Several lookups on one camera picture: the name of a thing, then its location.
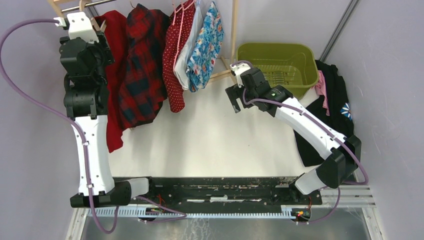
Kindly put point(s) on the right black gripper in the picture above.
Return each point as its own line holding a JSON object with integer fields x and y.
{"x": 234, "y": 92}

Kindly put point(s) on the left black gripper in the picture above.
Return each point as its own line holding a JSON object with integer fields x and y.
{"x": 100, "y": 43}

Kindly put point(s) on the red pleated skirt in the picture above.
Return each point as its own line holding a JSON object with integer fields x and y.
{"x": 115, "y": 33}

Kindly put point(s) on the wooden hanger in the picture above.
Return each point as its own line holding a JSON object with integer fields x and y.
{"x": 83, "y": 7}

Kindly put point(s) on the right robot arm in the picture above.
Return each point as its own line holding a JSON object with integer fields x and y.
{"x": 340, "y": 154}

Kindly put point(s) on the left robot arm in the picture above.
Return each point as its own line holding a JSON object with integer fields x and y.
{"x": 86, "y": 104}

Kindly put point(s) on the pink hanger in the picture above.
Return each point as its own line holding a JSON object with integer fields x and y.
{"x": 181, "y": 9}

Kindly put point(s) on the green plastic basket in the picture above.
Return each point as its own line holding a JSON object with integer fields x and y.
{"x": 291, "y": 65}

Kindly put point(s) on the wooden clothes rack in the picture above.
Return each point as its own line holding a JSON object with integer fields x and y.
{"x": 228, "y": 10}

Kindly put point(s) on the red plaid shirt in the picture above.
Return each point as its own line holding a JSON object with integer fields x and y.
{"x": 142, "y": 93}

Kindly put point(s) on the pink cloth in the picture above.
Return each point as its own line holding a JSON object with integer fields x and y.
{"x": 321, "y": 90}

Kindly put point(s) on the blue floral garment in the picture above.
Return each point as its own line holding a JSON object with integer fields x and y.
{"x": 206, "y": 49}

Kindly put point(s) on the black garment with flower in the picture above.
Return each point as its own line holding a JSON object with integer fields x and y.
{"x": 340, "y": 118}

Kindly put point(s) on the red polka dot garment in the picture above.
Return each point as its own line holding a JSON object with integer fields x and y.
{"x": 177, "y": 34}

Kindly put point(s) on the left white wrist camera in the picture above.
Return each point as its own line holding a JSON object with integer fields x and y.
{"x": 78, "y": 25}

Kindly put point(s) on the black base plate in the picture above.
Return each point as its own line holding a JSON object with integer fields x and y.
{"x": 228, "y": 195}

